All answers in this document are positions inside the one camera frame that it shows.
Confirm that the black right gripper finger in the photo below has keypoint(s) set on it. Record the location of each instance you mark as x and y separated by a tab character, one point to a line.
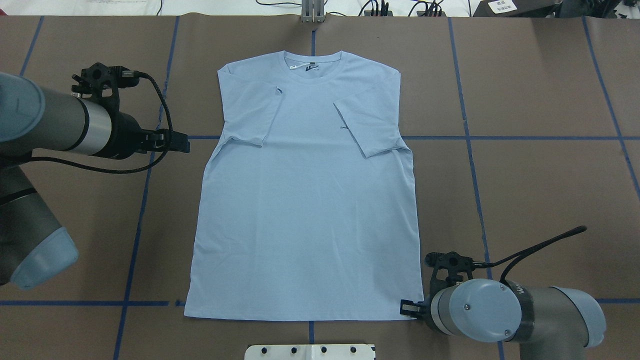
412	309

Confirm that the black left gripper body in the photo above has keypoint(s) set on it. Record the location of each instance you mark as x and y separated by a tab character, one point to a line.
125	136

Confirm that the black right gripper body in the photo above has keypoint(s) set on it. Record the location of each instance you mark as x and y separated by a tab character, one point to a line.
411	308

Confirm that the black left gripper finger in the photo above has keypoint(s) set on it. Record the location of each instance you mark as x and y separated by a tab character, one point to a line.
174	142

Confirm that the light blue t-shirt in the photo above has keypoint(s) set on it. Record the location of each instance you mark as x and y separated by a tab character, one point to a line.
308	208

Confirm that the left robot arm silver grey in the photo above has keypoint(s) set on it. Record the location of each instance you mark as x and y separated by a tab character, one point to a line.
38	127

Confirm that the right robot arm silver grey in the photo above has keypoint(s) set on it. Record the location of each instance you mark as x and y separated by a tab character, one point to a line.
548	323

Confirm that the black power adapter labelled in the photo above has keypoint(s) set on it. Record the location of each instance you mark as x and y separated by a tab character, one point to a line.
516	8

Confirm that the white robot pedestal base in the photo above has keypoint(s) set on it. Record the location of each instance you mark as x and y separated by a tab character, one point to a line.
338	351

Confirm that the aluminium frame post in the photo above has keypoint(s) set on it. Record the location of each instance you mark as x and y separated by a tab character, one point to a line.
313	11

